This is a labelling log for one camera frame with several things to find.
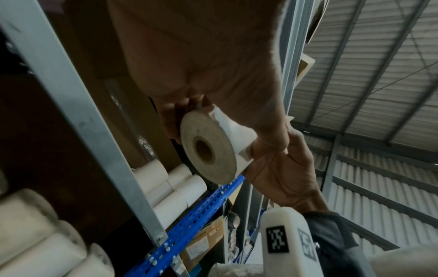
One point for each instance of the white thermal paper roll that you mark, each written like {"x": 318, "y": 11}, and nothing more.
{"x": 219, "y": 166}

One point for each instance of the person's right hand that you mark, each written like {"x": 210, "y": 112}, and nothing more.
{"x": 291, "y": 178}

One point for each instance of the row of white paper rolls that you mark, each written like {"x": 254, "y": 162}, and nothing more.
{"x": 34, "y": 230}

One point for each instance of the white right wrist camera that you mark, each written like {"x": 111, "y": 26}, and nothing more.
{"x": 291, "y": 216}

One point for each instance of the person's left hand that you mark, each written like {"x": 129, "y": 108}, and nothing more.
{"x": 205, "y": 54}

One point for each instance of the blue perforated rack post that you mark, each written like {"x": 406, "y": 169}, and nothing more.
{"x": 191, "y": 221}

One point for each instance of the row of grey tube ends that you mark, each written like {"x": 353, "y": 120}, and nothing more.
{"x": 232, "y": 235}

